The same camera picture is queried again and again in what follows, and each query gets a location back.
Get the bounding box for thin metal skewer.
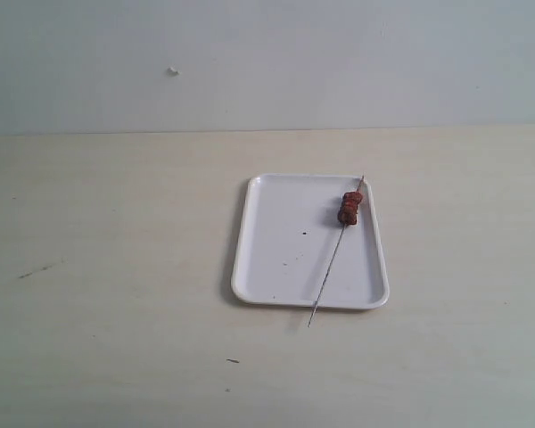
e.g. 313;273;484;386
307;176;365;328

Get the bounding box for white rectangular plastic tray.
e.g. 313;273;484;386
231;173;390;311

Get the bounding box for dark red round fruit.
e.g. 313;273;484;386
340;200;360;215

